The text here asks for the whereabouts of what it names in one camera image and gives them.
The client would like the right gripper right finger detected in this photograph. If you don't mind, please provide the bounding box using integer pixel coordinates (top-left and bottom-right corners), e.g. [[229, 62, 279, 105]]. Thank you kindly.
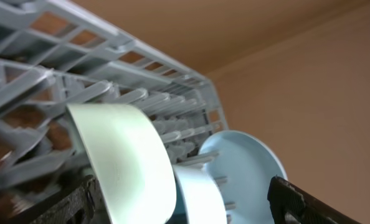
[[267, 176, 359, 224]]

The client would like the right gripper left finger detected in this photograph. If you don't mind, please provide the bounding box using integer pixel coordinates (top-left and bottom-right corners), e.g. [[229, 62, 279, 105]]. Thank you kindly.
[[7, 175, 103, 224]]

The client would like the light blue plate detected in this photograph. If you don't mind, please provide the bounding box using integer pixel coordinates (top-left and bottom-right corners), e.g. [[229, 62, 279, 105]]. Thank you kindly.
[[199, 130, 287, 224]]

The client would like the green bowl with rice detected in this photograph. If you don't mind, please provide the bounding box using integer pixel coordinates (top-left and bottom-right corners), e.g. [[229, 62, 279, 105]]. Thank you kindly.
[[66, 103, 176, 224]]

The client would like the light blue small bowl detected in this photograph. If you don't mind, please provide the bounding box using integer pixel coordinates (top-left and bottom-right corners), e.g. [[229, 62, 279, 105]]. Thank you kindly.
[[168, 166, 227, 224]]

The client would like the grey dishwasher rack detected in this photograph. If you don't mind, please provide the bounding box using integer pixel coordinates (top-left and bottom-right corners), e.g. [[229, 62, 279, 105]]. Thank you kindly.
[[0, 1, 227, 223]]

